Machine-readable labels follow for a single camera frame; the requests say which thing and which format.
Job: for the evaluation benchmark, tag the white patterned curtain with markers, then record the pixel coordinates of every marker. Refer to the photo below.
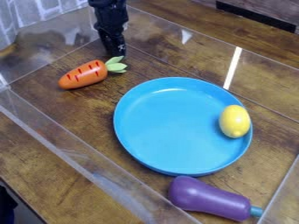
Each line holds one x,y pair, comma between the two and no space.
19,13

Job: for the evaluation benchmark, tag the purple toy eggplant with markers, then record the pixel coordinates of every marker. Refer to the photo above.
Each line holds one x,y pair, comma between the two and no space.
195,196

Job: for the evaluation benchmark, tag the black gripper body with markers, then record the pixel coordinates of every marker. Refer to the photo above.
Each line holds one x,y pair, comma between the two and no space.
111,16

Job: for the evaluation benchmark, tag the orange toy carrot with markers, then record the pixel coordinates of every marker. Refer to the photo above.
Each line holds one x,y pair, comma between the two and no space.
91,73

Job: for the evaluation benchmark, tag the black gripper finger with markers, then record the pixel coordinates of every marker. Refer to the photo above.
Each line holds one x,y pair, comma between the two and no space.
116,45
104,39

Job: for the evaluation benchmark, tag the blue round tray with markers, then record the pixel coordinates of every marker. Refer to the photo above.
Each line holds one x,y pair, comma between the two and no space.
166,122

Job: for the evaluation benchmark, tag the clear acrylic enclosure wall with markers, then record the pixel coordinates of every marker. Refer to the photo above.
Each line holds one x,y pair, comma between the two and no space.
62,159

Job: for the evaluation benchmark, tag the yellow toy lemon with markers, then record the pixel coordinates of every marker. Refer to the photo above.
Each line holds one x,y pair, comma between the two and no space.
234,121

